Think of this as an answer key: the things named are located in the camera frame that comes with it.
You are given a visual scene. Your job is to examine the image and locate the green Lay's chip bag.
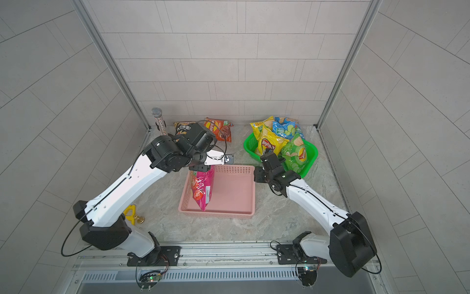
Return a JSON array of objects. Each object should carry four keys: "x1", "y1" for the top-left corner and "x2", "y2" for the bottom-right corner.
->
[{"x1": 281, "y1": 134, "x2": 307, "y2": 173}]

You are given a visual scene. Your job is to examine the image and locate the yellow lay's chip bag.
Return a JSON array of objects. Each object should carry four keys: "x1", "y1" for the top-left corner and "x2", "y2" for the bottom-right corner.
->
[
  {"x1": 257, "y1": 126, "x2": 289, "y2": 155},
  {"x1": 250, "y1": 116, "x2": 275, "y2": 140}
]

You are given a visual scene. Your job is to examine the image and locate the small brass knob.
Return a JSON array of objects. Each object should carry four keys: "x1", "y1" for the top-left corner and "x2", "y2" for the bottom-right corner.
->
[{"x1": 135, "y1": 216, "x2": 145, "y2": 224}]

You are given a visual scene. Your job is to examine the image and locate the circuit board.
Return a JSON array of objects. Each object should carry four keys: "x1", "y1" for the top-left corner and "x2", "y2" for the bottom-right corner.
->
[
  {"x1": 137, "y1": 270, "x2": 163, "y2": 292},
  {"x1": 296, "y1": 267, "x2": 318, "y2": 287}
]

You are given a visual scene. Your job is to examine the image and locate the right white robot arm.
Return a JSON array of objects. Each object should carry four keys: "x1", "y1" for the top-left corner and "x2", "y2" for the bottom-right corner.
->
[{"x1": 254, "y1": 153, "x2": 377, "y2": 278}]

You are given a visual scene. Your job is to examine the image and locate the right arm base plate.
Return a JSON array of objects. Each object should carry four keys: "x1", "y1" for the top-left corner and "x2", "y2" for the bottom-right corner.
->
[{"x1": 270, "y1": 231, "x2": 328, "y2": 265}]

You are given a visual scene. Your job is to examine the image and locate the green plastic basket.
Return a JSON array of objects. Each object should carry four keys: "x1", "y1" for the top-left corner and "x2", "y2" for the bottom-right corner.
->
[{"x1": 243, "y1": 134, "x2": 319, "y2": 178}]

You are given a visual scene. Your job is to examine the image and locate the right circuit board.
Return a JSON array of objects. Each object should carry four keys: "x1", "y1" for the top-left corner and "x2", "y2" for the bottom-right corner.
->
[{"x1": 296, "y1": 267, "x2": 318, "y2": 287}]

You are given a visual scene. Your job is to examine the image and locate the pink Lay's chip bag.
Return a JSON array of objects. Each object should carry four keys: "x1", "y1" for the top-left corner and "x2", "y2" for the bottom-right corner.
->
[{"x1": 191, "y1": 167, "x2": 215, "y2": 211}]

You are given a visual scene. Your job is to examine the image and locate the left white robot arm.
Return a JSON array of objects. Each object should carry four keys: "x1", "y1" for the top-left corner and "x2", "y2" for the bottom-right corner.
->
[{"x1": 73, "y1": 122, "x2": 224, "y2": 263}]

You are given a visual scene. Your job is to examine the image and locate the yellow triangular stand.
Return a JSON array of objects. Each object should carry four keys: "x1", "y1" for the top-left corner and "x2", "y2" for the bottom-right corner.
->
[{"x1": 124, "y1": 205, "x2": 137, "y2": 225}]

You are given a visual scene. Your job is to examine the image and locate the left circuit board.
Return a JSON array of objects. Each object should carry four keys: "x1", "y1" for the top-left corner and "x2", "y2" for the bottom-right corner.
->
[{"x1": 137, "y1": 270, "x2": 163, "y2": 292}]

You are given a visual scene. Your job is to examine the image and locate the pink plastic basket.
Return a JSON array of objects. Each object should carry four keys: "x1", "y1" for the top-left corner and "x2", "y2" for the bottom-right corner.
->
[{"x1": 178, "y1": 165, "x2": 255, "y2": 219}]

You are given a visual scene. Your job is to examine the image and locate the red Lay's chip bag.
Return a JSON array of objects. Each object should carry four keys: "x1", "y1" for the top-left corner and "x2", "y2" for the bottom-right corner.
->
[{"x1": 204, "y1": 118, "x2": 233, "y2": 143}]

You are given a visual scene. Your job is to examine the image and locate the yellow Lay's chip bag front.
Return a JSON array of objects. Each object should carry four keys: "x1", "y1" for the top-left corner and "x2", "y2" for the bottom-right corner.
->
[{"x1": 250, "y1": 116, "x2": 275, "y2": 140}]

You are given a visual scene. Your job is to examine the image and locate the light blue Lay's chip bag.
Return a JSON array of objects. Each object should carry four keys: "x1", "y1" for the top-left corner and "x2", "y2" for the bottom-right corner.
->
[{"x1": 272, "y1": 117, "x2": 304, "y2": 140}]

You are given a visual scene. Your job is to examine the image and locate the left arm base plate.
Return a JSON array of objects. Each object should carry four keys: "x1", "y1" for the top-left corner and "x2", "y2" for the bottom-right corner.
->
[{"x1": 127, "y1": 232, "x2": 182, "y2": 267}]

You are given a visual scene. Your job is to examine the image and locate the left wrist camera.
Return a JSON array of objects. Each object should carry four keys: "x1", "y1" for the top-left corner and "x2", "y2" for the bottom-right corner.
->
[{"x1": 204, "y1": 150, "x2": 234, "y2": 165}]

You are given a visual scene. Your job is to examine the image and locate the black yellow chip bag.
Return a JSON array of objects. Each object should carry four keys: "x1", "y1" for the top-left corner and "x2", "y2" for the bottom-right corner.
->
[{"x1": 174, "y1": 121, "x2": 196, "y2": 135}]

